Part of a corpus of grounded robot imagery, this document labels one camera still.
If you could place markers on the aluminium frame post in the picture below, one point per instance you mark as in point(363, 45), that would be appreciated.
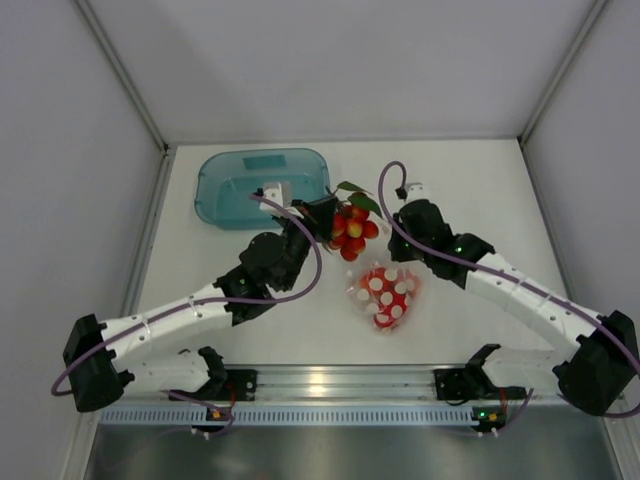
point(117, 66)
point(587, 25)

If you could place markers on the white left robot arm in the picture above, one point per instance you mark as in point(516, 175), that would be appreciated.
point(163, 349)

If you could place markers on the aluminium frame post right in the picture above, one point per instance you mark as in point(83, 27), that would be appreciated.
point(587, 25)

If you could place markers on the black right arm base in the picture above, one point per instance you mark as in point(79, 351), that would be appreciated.
point(462, 384)

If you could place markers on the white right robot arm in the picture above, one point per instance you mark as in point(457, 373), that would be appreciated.
point(592, 357)

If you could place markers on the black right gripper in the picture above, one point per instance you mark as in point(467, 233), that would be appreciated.
point(397, 253)

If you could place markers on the grey slotted cable duct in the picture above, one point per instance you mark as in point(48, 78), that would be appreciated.
point(280, 415)

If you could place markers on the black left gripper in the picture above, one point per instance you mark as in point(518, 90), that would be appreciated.
point(321, 212)

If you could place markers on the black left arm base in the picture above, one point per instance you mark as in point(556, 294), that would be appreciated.
point(238, 384)

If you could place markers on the teal plastic bin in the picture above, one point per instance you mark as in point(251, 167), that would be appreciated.
point(225, 181)

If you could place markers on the aluminium mounting rail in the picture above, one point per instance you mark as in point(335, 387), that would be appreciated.
point(304, 383)

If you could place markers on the aluminium frame post left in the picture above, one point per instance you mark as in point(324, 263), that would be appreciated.
point(117, 66)

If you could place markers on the fake food pieces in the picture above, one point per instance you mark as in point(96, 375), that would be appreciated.
point(386, 294)

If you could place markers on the red fake cherry bunch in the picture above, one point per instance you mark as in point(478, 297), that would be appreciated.
point(355, 220)

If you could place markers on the clear zip top bag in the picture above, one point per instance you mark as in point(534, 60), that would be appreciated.
point(376, 254)

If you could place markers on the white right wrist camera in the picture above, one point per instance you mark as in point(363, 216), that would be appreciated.
point(413, 191)

